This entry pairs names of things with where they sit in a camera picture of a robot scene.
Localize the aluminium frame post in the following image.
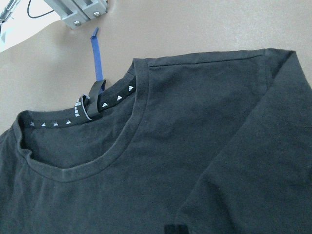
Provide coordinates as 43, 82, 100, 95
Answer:
45, 0, 108, 29

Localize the black graphic t-shirt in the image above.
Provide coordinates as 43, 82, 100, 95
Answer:
0, 48, 312, 234

